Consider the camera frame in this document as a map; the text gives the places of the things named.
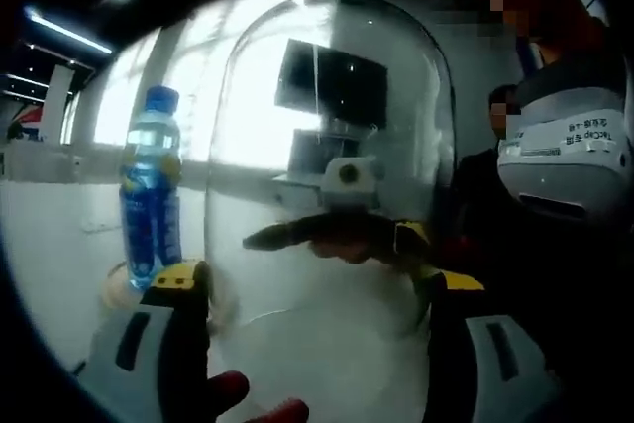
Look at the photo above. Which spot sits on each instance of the open laptop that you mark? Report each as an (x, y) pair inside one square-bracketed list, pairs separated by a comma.
[(317, 155)]

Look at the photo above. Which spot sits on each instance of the clear glass dome cover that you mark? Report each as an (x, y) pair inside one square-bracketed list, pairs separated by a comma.
[(297, 96)]

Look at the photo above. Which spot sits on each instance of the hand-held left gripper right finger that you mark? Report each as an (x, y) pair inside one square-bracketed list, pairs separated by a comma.
[(470, 373)]

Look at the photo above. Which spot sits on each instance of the person's left hand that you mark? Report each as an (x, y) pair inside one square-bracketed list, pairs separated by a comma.
[(230, 398)]

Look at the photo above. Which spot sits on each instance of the red blue white sign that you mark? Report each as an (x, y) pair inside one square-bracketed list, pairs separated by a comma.
[(27, 123)]

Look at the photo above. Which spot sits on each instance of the white chest-worn device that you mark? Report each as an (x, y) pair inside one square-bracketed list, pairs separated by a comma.
[(564, 155)]

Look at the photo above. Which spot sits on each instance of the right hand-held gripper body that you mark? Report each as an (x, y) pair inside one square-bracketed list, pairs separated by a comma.
[(349, 185)]

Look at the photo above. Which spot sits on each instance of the wall-mounted black monitor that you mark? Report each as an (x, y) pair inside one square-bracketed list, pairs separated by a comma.
[(332, 81)]

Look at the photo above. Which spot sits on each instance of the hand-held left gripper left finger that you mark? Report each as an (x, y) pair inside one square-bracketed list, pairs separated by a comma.
[(158, 353)]

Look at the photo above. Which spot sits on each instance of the person's right hand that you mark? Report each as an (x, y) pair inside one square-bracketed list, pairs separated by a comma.
[(351, 250)]

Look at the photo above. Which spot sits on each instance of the round wooden base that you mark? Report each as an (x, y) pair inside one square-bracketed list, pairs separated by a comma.
[(116, 294)]

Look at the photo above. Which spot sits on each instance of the blue drink bottle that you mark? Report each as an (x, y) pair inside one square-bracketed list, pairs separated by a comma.
[(148, 195)]

